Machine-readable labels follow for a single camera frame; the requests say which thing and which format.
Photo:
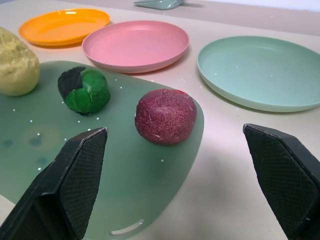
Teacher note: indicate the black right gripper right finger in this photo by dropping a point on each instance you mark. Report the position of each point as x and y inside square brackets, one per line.
[285, 175]

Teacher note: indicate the light green plate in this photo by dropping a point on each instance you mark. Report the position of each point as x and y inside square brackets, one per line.
[262, 72]

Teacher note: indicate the pale green plastic object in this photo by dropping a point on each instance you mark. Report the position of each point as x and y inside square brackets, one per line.
[160, 3]

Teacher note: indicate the yellow dough lump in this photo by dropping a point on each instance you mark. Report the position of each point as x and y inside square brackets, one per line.
[15, 63]

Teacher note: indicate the green cutting board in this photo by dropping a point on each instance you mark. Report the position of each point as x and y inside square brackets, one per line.
[130, 175]

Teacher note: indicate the orange plate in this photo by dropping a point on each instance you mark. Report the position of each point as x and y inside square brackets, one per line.
[63, 26]

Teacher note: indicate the green and black dough ball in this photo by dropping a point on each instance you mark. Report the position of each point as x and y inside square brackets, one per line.
[85, 91]

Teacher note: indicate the pink plate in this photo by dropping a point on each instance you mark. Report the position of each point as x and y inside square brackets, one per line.
[135, 45]

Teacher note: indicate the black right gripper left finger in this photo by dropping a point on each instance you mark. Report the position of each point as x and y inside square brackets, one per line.
[62, 185]

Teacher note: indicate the dark red dough ball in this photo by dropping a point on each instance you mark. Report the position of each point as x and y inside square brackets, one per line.
[166, 117]

